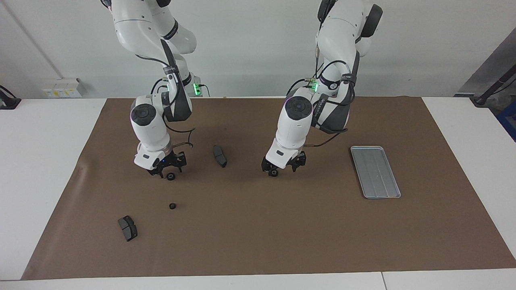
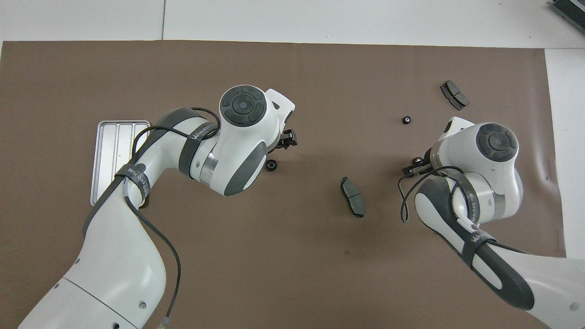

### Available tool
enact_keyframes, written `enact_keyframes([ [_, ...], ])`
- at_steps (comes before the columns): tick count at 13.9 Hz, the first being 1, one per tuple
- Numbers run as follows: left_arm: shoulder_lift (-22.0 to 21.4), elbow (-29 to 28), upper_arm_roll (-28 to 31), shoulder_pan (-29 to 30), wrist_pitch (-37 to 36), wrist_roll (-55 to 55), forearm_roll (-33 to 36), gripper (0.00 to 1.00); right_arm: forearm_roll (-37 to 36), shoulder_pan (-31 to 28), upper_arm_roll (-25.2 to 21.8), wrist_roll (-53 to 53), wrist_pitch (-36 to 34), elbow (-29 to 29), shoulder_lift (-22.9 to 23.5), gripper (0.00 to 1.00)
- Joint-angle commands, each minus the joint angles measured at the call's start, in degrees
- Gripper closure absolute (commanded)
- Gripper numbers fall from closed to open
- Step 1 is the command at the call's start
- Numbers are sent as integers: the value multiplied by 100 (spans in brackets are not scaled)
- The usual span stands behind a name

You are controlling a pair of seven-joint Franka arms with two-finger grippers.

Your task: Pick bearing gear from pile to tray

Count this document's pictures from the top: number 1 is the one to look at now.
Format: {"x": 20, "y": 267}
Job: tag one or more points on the silver metal tray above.
{"x": 377, "y": 173}

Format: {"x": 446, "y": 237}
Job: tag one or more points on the black table clamp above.
{"x": 8, "y": 102}

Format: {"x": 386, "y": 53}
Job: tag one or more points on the black metal stand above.
{"x": 489, "y": 90}

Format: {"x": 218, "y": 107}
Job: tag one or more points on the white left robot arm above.
{"x": 294, "y": 125}

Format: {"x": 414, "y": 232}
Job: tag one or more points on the blue crate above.
{"x": 508, "y": 121}

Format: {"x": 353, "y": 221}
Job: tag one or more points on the dark grey brake pad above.
{"x": 219, "y": 156}
{"x": 128, "y": 228}

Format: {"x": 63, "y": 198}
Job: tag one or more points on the white wall socket box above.
{"x": 62, "y": 88}

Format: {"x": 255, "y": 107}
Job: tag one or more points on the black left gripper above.
{"x": 268, "y": 165}

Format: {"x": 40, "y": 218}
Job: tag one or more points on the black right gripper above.
{"x": 169, "y": 161}

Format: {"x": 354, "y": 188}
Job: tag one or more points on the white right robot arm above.
{"x": 151, "y": 125}

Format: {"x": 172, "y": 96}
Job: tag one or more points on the brown paper mat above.
{"x": 282, "y": 221}

